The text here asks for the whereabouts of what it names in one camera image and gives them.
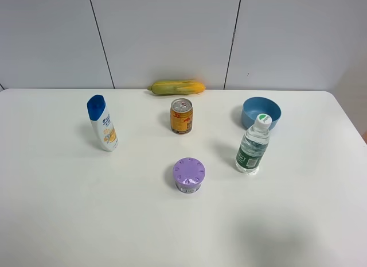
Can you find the purple air freshener jar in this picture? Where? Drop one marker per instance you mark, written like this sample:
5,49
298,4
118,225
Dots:
188,174

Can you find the orange drink can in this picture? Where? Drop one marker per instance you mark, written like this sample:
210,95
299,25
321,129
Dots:
181,116

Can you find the yellow corn cob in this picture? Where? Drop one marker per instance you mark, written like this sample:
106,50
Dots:
177,87

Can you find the blue plastic bowl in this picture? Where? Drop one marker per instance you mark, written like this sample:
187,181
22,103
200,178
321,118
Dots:
254,106

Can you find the clear water bottle green label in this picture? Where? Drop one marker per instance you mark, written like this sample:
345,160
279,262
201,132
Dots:
254,145

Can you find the white blue shampoo bottle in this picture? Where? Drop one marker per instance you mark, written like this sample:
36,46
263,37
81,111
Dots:
101,123

